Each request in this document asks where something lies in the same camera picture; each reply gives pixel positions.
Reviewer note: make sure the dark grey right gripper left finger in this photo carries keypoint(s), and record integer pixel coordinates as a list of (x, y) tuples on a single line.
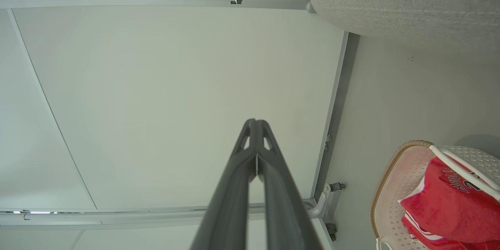
[(228, 203)]

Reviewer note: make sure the white laundry basket tan rim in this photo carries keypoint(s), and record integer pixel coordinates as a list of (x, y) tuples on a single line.
[(394, 187)]

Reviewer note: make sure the red jersey with lettering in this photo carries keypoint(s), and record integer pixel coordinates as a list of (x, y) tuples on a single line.
[(449, 211)]

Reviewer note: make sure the large white partition panel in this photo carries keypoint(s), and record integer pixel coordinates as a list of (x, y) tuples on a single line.
[(175, 86)]

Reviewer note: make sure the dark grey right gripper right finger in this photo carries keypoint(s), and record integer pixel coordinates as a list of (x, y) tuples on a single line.
[(285, 211)]

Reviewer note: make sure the light grey fabric sofa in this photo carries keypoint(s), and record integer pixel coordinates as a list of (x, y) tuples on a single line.
[(410, 0)]

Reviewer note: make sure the grey partition foot with caster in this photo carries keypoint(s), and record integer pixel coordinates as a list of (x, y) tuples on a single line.
[(326, 203)]

